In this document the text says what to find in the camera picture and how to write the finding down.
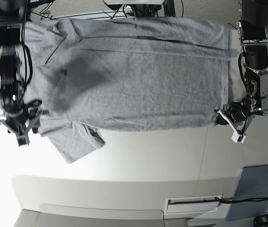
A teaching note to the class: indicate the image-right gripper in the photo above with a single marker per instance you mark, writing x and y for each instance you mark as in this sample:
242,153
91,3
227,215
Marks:
235,114

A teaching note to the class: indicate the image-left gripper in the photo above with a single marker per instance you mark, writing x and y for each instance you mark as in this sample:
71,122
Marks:
28,119

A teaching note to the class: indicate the grey T-shirt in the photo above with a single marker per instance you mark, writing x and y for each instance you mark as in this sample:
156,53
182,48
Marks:
129,74

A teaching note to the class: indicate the blue-grey flat panel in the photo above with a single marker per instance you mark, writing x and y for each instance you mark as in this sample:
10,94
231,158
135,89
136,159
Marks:
253,183

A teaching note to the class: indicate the black device bottom right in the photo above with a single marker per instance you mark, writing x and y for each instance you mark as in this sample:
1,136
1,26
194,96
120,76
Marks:
261,221

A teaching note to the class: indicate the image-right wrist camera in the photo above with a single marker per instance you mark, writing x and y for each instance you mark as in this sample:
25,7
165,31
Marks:
238,138

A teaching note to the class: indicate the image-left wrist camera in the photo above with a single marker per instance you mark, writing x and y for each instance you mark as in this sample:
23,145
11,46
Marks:
22,139

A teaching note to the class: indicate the white cable grommet plate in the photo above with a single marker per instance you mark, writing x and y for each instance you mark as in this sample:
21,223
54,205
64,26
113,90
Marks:
191,205

